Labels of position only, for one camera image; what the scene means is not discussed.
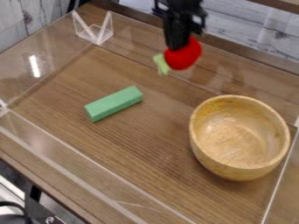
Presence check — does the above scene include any green foam block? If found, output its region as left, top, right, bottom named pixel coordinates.
left=84, top=86, right=144, bottom=123

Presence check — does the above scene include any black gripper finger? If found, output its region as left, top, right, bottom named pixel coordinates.
left=190, top=16, right=205, bottom=35
left=162, top=17, right=192, bottom=51

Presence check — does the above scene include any black table leg bracket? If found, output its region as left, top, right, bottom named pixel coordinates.
left=24, top=185, right=65, bottom=224

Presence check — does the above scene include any red plush strawberry toy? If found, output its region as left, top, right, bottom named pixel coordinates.
left=153, top=36, right=201, bottom=76

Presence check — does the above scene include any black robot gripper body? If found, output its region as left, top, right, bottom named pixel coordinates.
left=152, top=0, right=208, bottom=20

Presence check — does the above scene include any clear acrylic tray wall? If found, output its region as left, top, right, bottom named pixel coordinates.
left=0, top=100, right=194, bottom=224

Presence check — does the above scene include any light wooden bowl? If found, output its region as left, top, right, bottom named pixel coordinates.
left=189, top=94, right=291, bottom=181

